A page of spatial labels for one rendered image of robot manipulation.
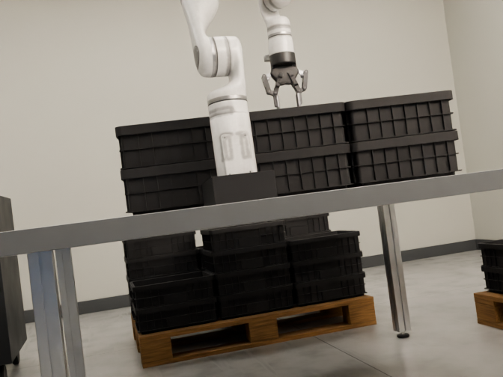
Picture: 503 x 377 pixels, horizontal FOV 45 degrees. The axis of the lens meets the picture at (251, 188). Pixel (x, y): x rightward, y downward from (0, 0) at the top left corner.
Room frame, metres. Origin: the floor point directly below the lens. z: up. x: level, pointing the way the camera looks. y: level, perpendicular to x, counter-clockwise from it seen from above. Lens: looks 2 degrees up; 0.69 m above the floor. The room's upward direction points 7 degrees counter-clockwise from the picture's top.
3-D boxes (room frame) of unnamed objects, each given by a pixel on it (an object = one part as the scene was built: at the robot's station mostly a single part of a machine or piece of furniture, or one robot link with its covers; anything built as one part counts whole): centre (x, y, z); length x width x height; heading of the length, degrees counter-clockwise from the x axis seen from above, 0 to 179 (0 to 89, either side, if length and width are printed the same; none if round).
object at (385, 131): (1.78, -0.40, 0.87); 0.40 x 0.30 x 0.11; 7
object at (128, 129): (1.71, 0.20, 0.92); 0.40 x 0.30 x 0.02; 7
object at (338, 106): (1.75, -0.10, 0.92); 0.40 x 0.30 x 0.02; 7
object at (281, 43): (1.77, -0.14, 1.15); 0.11 x 0.09 x 0.06; 6
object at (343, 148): (1.75, -0.10, 0.76); 0.40 x 0.30 x 0.12; 7
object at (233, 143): (1.38, 0.03, 0.84); 0.09 x 0.09 x 0.17; 9
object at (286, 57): (1.75, -0.14, 1.08); 0.08 x 0.08 x 0.09
